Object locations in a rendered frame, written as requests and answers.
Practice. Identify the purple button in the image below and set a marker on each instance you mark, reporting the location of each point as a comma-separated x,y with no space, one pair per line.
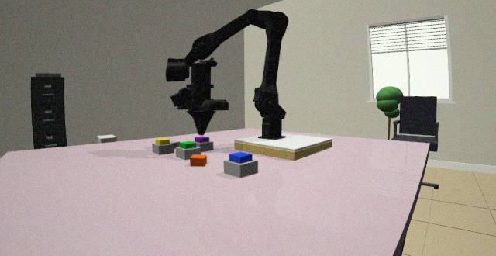
204,143

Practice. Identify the green button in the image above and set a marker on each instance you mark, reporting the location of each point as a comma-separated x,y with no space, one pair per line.
187,149

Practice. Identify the yellow button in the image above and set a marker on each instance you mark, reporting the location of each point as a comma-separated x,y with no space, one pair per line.
163,146

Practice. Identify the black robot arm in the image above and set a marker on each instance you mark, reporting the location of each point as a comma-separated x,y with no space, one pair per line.
266,97

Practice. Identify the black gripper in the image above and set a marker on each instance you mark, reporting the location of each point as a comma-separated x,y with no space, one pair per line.
202,109

